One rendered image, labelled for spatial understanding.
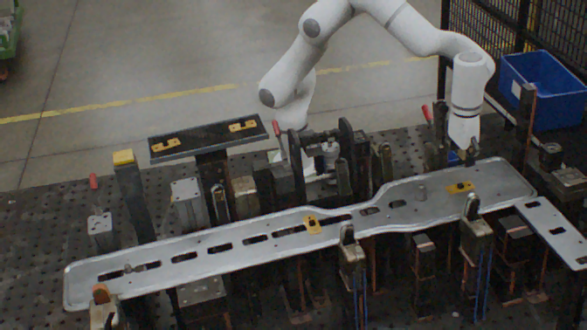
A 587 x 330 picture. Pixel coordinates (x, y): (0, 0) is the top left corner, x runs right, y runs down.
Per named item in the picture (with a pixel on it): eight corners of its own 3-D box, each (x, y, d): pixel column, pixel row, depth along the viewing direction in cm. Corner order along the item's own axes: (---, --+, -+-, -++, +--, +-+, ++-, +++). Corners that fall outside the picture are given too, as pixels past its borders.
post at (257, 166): (268, 265, 217) (253, 169, 194) (265, 255, 221) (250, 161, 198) (282, 261, 218) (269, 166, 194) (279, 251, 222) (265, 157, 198)
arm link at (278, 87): (300, 96, 229) (272, 120, 220) (276, 72, 230) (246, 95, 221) (363, 8, 188) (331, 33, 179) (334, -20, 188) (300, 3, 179)
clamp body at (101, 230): (114, 323, 202) (82, 238, 181) (113, 298, 211) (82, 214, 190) (145, 315, 204) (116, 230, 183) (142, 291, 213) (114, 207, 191)
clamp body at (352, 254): (348, 353, 185) (342, 267, 165) (334, 321, 195) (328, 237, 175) (377, 344, 187) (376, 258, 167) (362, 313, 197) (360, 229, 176)
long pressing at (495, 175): (62, 323, 166) (60, 319, 165) (64, 264, 184) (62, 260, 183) (542, 198, 189) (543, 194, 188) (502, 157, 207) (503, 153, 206)
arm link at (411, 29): (406, 10, 186) (485, 82, 183) (379, 32, 176) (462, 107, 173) (423, -11, 179) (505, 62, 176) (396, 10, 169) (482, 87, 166)
